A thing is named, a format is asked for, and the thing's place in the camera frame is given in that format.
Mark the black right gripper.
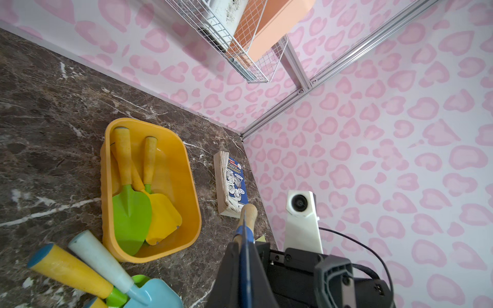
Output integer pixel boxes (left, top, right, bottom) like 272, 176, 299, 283
205, 242, 395, 308

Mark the blue shovel wooden handle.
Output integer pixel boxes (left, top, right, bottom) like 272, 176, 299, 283
234, 204, 258, 307

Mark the yellow plastic shovel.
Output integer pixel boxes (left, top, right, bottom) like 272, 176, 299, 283
112, 163, 182, 255

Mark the green shovel blue-tipped handle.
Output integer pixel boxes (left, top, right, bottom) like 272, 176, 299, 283
112, 127, 151, 255

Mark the yellow plastic storage box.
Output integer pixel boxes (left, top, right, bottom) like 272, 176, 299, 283
100, 118, 202, 264

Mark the pink box on shelf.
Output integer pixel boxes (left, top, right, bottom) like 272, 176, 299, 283
232, 0, 315, 62

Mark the white box on shelf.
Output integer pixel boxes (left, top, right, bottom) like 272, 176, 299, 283
199, 0, 249, 53

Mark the yellow-green booklet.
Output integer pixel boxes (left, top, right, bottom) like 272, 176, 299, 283
255, 235, 267, 243

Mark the blue Macmillan paperback book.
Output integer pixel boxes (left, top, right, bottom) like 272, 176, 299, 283
214, 151, 249, 218

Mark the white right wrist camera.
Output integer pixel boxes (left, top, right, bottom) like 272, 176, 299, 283
284, 190, 323, 254

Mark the light blue shovel white handle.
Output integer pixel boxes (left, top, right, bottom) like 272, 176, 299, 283
68, 230, 183, 307

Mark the large green shovel yellow handle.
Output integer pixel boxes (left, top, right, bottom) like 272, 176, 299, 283
28, 243, 129, 307

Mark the white wire wall shelf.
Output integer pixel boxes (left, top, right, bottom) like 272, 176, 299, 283
167, 1, 288, 83

